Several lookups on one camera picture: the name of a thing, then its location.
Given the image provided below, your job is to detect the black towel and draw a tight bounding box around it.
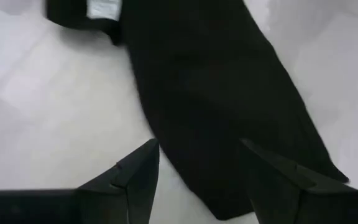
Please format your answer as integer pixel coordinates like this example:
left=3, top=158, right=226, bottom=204
left=44, top=0, right=351, bottom=222

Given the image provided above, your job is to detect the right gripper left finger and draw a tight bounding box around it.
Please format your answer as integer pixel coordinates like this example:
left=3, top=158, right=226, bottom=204
left=75, top=138, right=161, bottom=224

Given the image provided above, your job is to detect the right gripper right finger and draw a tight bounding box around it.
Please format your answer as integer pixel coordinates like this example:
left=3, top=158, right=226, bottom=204
left=239, top=138, right=358, bottom=224

